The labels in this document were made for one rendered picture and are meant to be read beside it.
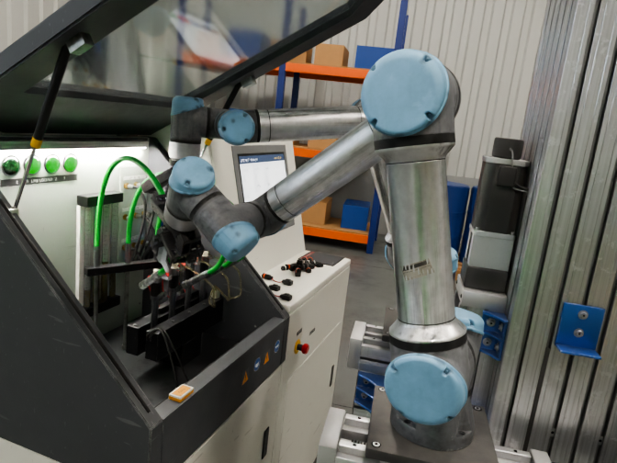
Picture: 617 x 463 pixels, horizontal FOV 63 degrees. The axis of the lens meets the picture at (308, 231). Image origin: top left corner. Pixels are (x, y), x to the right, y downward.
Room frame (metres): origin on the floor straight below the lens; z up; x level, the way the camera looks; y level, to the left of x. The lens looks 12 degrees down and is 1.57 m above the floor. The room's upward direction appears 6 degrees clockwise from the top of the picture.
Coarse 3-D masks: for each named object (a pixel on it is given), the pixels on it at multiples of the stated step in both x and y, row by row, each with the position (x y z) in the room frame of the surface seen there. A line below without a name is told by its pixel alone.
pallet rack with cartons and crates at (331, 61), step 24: (408, 0) 6.20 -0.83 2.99; (336, 48) 6.48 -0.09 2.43; (360, 48) 6.46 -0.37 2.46; (384, 48) 6.42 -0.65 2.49; (288, 72) 7.25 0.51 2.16; (312, 72) 6.38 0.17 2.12; (336, 72) 6.33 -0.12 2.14; (360, 72) 6.28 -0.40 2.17; (312, 144) 6.51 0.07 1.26; (312, 216) 6.53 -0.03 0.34; (360, 216) 6.45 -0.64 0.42; (360, 240) 6.23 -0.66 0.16
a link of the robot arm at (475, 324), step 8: (456, 312) 0.84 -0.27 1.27; (464, 312) 0.85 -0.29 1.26; (472, 312) 0.86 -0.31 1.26; (464, 320) 0.79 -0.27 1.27; (472, 320) 0.80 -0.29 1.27; (480, 320) 0.82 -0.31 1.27; (472, 328) 0.79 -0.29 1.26; (480, 328) 0.81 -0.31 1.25; (472, 336) 0.80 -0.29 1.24; (480, 336) 0.81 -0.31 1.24; (472, 344) 0.78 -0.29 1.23; (480, 344) 0.82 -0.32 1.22; (472, 352) 0.76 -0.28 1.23; (472, 376) 0.81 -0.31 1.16; (472, 384) 0.82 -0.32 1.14
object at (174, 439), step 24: (264, 336) 1.35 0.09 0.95; (216, 360) 1.18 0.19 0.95; (240, 360) 1.21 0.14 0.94; (192, 384) 1.05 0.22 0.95; (216, 384) 1.10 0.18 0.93; (240, 384) 1.22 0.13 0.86; (168, 408) 0.94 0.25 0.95; (192, 408) 1.01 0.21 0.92; (216, 408) 1.11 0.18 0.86; (168, 432) 0.92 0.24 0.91; (192, 432) 1.01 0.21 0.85; (168, 456) 0.93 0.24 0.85
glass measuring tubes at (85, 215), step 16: (112, 192) 1.48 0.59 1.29; (80, 208) 1.38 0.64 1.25; (112, 208) 1.48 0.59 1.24; (80, 224) 1.38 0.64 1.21; (112, 224) 1.48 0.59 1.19; (80, 240) 1.38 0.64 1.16; (112, 240) 1.48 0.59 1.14; (80, 256) 1.38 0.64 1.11; (112, 256) 1.48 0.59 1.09; (80, 272) 1.38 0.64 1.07; (80, 288) 1.38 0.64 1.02; (112, 288) 1.48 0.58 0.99; (112, 304) 1.47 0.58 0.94
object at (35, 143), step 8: (64, 48) 0.96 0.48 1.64; (64, 56) 0.96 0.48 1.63; (56, 64) 0.97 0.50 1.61; (64, 64) 0.97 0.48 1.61; (56, 72) 0.97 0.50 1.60; (64, 72) 0.98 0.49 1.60; (56, 80) 0.97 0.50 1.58; (48, 88) 0.98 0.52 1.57; (56, 88) 0.98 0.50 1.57; (48, 96) 0.98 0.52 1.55; (56, 96) 0.99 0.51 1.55; (48, 104) 0.98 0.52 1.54; (40, 112) 0.99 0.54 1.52; (48, 112) 0.99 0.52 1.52; (40, 120) 0.99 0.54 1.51; (48, 120) 0.99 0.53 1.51; (40, 128) 0.99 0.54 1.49; (32, 136) 1.00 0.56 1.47; (40, 136) 1.00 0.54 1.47; (32, 144) 1.00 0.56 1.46; (40, 144) 1.01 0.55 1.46; (32, 152) 1.01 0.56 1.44; (32, 160) 1.01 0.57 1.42; (24, 176) 1.02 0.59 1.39; (24, 184) 1.02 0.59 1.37; (16, 200) 1.03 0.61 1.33; (16, 208) 1.03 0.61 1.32
